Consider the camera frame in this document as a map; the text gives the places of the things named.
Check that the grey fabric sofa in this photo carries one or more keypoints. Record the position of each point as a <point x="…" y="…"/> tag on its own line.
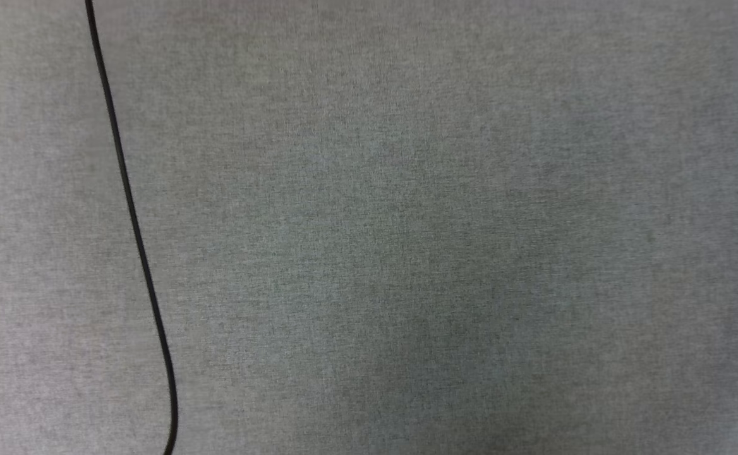
<point x="438" y="240"/>

